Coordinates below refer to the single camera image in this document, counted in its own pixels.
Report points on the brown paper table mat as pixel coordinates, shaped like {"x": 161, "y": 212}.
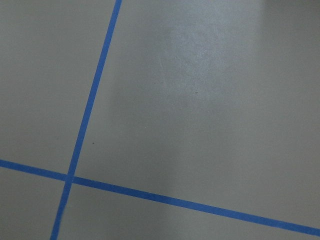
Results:
{"x": 159, "y": 119}

